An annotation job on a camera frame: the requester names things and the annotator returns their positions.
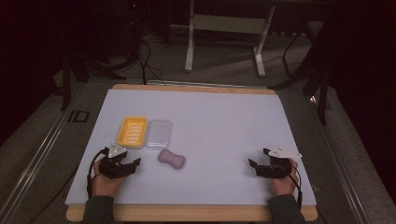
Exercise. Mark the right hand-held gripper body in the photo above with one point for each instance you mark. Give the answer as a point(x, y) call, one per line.
point(277, 166)

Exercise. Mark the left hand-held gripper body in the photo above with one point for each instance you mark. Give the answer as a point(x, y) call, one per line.
point(115, 169)

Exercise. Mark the yellow soap dish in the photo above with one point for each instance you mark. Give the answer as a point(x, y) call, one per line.
point(132, 132)

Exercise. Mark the pink soap bar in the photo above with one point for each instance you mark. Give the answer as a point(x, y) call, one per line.
point(172, 159)

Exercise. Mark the clear plastic soap dish lid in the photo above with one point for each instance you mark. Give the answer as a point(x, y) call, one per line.
point(159, 133)

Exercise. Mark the person's right hand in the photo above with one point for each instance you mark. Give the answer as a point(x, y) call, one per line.
point(285, 184)

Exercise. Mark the person's left hand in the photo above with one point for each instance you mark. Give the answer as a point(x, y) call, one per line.
point(104, 186)

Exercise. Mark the white table mat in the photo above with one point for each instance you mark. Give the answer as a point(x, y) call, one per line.
point(218, 140)

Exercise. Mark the wooden table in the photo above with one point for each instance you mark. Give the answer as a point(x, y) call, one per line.
point(193, 213)

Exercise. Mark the black metal stand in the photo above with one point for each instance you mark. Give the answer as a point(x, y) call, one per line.
point(66, 77)

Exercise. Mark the metal floor rail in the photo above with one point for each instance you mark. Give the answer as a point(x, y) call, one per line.
point(34, 168)
point(337, 155)

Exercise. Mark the white metal desk frame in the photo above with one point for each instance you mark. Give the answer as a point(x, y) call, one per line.
point(229, 24)

